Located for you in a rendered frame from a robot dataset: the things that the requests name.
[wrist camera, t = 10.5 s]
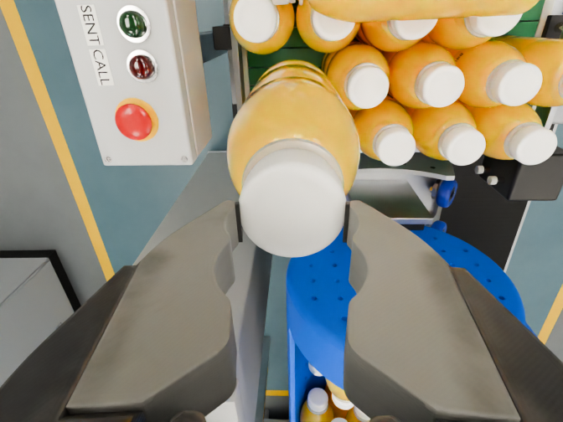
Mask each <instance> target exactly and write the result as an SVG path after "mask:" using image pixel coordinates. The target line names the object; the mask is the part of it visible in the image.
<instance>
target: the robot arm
mask: <svg viewBox="0 0 563 422"><path fill-rule="evenodd" d="M239 242H243V227H242V225H241V220H240V203H239V202H234V201H232V200H226V201H224V202H222V203H220V204H218V205H217V206H215V207H213V208H212V209H211V210H209V211H207V212H206V213H204V214H202V215H200V216H198V218H196V219H194V220H192V221H191V222H189V223H187V224H185V225H184V226H183V227H181V228H180V229H178V230H176V231H175V232H173V233H172V234H170V235H169V236H168V237H167V238H166V239H164V240H163V241H161V242H160V243H159V244H158V245H157V246H155V247H154V248H153V249H152V250H151V251H150V252H149V253H148V254H147V255H146V256H145V257H144V258H143V259H142V260H141V261H140V262H139V263H138V264H137V265H124V266H123V267H122V268H121V269H120V270H119V271H117V273H115V274H114V275H113V276H112V278H110V279H109V280H108V281H107V283H105V284H104V285H103V286H102V287H101V288H100V289H99V290H98V291H97V292H96V293H95V294H94V295H93V296H91V297H90V298H89V299H88V300H87V301H86V302H85V303H84V304H83V305H82V306H81V307H80V308H79V309H78V310H76V311H75V312H74V313H73V314H72V315H71V316H70V317H69V318H68V319H67V320H66V321H65V322H64V323H62V324H61V325H60V326H59V327H58V328H57V329H56V330H55V331H54V332H53V333H52V334H51V335H50V336H49V337H47V338H46V339H45V340H44V341H43V342H42V343H41V344H40V345H39V346H38V347H37V348H36V349H35V350H34V351H33V352H32V353H31V354H30V355H29V356H28V357H27V358H26V359H25V360H24V361H23V362H22V363H21V364H20V365H19V366H18V368H17V369H16V370H15V371H14V372H13V373H12V374H11V375H10V377H9V378H8V379H7V380H6V381H5V382H4V384H3V385H2V386H1V387H0V422H206V419H205V416H207V415H208V414H210V413H211V412H212V411H214V410H215V409H216V408H218V407H219V406H220V405H222V404H223V403H224V402H225V401H226V400H227V399H229V398H230V396H231V395H232V394H233V393H234V391H235V386H236V359H237V350H236V343H235V331H234V324H233V317H232V311H231V304H230V299H229V298H228V297H227V296H226V293H227V291H228V290H229V288H230V287H231V286H232V285H233V284H234V282H235V269H234V261H233V254H232V252H233V251H234V249H235V248H236V246H237V245H238V244H239ZM343 243H347V246H348V247H349V248H350V249H351V259H350V268H349V284H350V285H351V286H352V287H353V288H354V290H355V291H356V293H357V295H356V296H355V297H354V298H353V299H352V300H351V301H350V302H349V310H348V319H347V327H346V337H345V345H344V355H343V391H344V393H345V395H346V397H347V398H348V400H349V401H350V402H351V403H352V404H353V405H354V406H355V407H357V408H358V409H359V410H361V411H362V412H363V413H364V414H366V415H367V416H368V417H369V418H370V419H371V420H370V421H369V422H563V362H562V361H561V360H560V359H559V358H558V357H557V356H556V355H555V354H554V353H553V352H552V351H551V350H550V349H549V348H548V347H547V346H546V345H545V344H544V343H543V342H542V341H541V340H540V339H539V338H537V337H536V336H535V335H534V334H533V333H532V332H531V331H530V330H529V329H528V328H527V327H526V326H525V325H524V324H523V323H522V322H521V321H520V320H519V319H518V318H517V317H515V316H514V315H513V314H512V313H511V312H510V311H509V310H508V309H507V308H506V307H505V306H504V305H503V304H502V303H501V302H500V301H499V300H498V299H497V298H496V297H494V296H493V295H492V294H491V293H490V292H489V291H488V290H487V289H486V288H485V287H484V286H483V285H482V284H481V283H480V282H479V281H478V280H477V279H476V278H475V277H473V276H472V275H471V274H470V273H469V272H468V271H467V270H466V269H465V268H459V267H451V266H450V265H449V264H448V263H447V262H446V261H445V260H444V259H443V258H442V257H441V256H440V255H439V254H438V253H437V252H436V251H435V250H434V249H433V248H432V247H431V246H430V245H428V244H427V243H426V242H425V241H423V240H422V239H421V238H419V237H418V236H417V235H415V234H413V233H412V232H411V231H410V230H408V229H406V228H405V227H403V226H402V225H400V224H398V223H396V222H395V221H394V220H392V219H390V218H388V217H387V216H385V215H384V214H382V213H381V212H379V211H377V210H376V209H374V208H372V207H370V206H369V205H368V204H367V203H364V202H363V201H360V200H353V201H350V202H347V201H346V202H345V214H344V224H343Z"/></svg>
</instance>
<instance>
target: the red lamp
mask: <svg viewBox="0 0 563 422"><path fill-rule="evenodd" d="M128 66H129V70H130V72H131V73H132V75H133V76H134V77H135V78H137V79H139V80H147V79H149V78H151V77H152V75H153V72H154V67H153V64H152V61H151V60H150V59H149V58H148V57H147V56H145V55H143V54H136V55H134V56H133V57H132V58H131V59H130V61H129V65H128Z"/></svg>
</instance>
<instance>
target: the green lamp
mask: <svg viewBox="0 0 563 422"><path fill-rule="evenodd" d="M119 26H120V29H121V31H122V32H123V33H124V34H125V35H126V36H128V37H130V38H132V39H138V38H141V36H143V35H144V33H145V30H146V24H145V21H144V19H143V17H142V16H141V15H140V14H139V13H138V12H136V11H133V10H126V11H124V12H123V13H122V14H121V15H120V17H119Z"/></svg>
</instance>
